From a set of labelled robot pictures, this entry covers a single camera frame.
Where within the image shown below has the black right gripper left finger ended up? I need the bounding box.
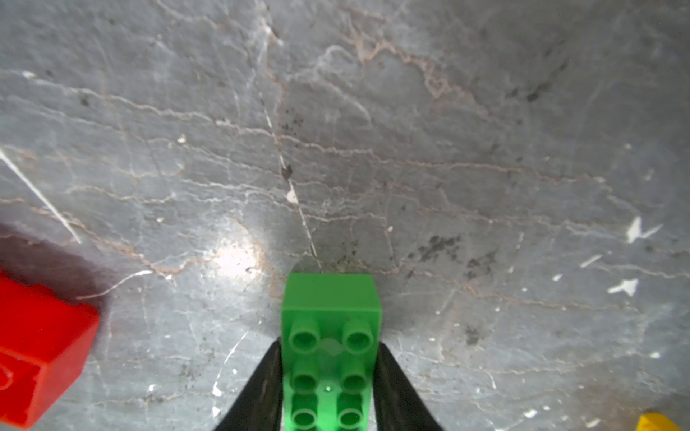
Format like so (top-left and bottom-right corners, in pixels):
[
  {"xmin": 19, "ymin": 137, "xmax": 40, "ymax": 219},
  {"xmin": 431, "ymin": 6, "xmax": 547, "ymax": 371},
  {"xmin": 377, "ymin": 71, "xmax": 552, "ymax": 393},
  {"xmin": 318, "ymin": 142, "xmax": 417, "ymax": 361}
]
[{"xmin": 215, "ymin": 339, "xmax": 284, "ymax": 431}]

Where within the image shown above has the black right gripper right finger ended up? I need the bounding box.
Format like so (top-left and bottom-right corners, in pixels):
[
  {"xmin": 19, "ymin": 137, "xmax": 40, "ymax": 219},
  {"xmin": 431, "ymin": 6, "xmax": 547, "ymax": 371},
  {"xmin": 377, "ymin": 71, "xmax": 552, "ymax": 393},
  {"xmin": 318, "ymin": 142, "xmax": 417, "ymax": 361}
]
[{"xmin": 373, "ymin": 342, "xmax": 443, "ymax": 431}]

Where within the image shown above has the green lego brick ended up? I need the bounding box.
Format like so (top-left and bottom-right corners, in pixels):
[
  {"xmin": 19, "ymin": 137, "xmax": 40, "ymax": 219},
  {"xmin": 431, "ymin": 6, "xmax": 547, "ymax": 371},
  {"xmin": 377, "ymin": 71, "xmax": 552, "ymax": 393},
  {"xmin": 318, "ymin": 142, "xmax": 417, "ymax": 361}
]
[{"xmin": 281, "ymin": 273, "xmax": 383, "ymax": 430}]

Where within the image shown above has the red small lego brick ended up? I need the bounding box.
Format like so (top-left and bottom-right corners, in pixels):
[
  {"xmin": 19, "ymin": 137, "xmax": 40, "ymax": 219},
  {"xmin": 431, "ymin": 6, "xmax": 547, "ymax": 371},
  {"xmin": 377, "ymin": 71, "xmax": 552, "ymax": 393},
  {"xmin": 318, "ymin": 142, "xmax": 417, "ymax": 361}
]
[{"xmin": 1, "ymin": 274, "xmax": 100, "ymax": 429}]

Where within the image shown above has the yellow long lego brick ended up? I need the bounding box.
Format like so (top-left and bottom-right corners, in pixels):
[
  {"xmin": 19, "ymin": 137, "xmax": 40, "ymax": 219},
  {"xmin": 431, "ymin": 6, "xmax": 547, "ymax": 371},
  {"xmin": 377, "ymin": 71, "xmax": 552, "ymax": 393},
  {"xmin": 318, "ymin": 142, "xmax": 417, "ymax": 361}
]
[{"xmin": 635, "ymin": 413, "xmax": 681, "ymax": 431}]

